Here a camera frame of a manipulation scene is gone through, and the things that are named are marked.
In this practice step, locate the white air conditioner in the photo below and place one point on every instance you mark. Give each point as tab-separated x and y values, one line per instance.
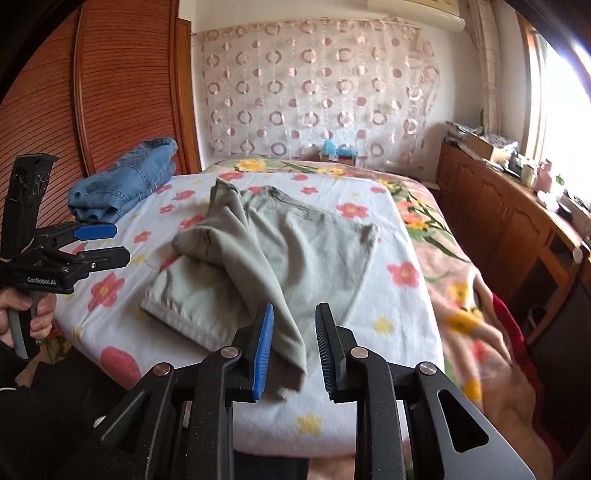
415	14

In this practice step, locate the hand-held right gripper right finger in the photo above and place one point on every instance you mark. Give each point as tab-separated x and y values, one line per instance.
325	350

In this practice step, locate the pink floral blanket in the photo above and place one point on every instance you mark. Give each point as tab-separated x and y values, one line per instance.
461	263

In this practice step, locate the sheer circle-pattern curtain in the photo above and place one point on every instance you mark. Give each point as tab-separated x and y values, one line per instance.
314	87

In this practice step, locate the folded blue jeans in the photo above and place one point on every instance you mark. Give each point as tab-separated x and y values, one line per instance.
122	180

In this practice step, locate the grey-green pants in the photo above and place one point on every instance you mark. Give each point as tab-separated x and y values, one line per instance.
277	249

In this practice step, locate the red cloth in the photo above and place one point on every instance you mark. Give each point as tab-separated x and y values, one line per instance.
517	332

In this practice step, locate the person's left forearm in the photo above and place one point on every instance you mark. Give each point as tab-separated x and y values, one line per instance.
51	406

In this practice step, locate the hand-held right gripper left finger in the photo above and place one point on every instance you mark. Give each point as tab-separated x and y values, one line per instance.
263	350

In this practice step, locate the cardboard box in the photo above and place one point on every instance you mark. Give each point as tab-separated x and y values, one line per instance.
485	146

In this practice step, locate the window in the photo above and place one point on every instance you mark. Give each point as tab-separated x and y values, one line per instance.
563	106

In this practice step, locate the wooden headboard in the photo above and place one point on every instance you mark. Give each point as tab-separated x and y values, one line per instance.
115	83

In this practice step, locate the white flower-print bed sheet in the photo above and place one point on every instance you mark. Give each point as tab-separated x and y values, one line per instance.
369	286

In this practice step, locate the blue plush toy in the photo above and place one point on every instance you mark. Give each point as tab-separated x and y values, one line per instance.
333	150

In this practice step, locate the pink figurine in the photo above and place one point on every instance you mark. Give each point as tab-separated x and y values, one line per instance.
545	176

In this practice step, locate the beige checked curtain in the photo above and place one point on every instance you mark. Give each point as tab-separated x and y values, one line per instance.
487	55

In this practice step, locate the wooden sideboard cabinet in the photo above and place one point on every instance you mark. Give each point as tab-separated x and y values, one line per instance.
498	203

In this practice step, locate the person's left hand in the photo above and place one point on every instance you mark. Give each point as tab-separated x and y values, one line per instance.
42	314

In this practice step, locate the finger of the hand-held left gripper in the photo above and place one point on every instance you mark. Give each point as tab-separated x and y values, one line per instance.
108	257
94	232

